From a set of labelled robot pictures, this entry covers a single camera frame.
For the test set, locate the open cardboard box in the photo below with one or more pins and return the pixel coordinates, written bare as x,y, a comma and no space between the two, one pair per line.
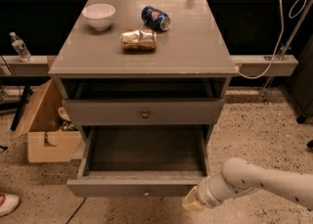
41,126

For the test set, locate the grey top drawer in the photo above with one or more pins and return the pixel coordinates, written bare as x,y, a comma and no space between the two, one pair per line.
143,112

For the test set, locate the dark cabinet at right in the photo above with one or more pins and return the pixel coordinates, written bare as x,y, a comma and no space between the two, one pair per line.
300,85

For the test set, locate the black stand leg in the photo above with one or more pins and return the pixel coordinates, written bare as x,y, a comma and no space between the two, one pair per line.
25,93

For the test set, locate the clear plastic water bottle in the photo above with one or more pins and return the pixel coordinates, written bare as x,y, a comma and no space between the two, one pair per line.
20,47

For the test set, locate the white red sneaker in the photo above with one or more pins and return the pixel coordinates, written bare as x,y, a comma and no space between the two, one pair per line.
8,203

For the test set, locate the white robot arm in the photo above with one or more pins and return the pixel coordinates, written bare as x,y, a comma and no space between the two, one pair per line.
239,177

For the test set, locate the white ceramic bowl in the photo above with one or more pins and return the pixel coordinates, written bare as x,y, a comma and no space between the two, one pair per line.
99,16

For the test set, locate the blue soda can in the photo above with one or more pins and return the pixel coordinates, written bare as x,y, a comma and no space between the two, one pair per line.
155,18

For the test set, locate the crushed gold snack bag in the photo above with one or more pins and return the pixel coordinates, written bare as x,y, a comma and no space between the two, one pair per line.
138,40

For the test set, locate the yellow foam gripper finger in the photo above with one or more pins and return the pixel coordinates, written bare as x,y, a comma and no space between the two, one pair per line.
190,202

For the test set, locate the grey wooden drawer cabinet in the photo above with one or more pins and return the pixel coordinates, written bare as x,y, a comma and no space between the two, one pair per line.
190,61

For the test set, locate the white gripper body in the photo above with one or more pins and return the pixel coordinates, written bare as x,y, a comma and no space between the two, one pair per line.
204,194

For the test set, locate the grey drawer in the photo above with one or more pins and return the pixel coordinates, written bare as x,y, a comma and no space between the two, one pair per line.
143,112
137,161

